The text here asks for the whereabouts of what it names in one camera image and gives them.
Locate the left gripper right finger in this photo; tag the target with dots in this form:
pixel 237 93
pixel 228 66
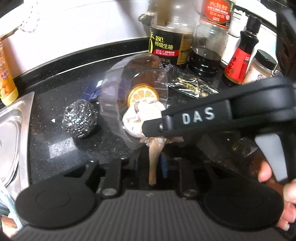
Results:
pixel 179 170

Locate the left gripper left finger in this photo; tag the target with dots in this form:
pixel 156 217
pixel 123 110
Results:
pixel 121 175

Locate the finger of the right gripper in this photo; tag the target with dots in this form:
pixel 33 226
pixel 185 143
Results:
pixel 160 127

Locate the orange carrot slice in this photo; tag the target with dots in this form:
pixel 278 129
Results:
pixel 141 91

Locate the crinkled clear foil wrapper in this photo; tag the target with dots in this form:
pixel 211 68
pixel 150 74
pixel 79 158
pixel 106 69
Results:
pixel 188 84

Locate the steel wool ball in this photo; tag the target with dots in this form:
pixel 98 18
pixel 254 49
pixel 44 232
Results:
pixel 79 119

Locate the clear glass bowl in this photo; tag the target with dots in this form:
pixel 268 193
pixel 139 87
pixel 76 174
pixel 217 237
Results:
pixel 132 80

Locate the blue cookie snack packet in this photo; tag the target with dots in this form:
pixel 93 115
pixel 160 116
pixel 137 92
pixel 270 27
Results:
pixel 92 92

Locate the white pepper shaker jar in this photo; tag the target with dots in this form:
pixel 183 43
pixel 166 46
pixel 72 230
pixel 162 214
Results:
pixel 261 67

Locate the small red label sauce bottle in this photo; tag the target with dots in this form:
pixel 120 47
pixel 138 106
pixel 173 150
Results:
pixel 234 72

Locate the white rice cooker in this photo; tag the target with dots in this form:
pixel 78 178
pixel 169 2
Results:
pixel 261 22

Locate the dark vinegar bottle yellow cap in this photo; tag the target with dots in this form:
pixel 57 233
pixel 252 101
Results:
pixel 211 36

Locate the large soy sauce bottle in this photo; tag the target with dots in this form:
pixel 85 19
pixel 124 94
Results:
pixel 171 28

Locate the stainless steel sink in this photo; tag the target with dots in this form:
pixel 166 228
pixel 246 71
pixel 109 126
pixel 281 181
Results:
pixel 20 180

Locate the round sink lid cover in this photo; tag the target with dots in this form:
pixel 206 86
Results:
pixel 10 144

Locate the orange dish soap bottle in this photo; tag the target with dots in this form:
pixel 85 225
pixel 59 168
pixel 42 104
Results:
pixel 9 92

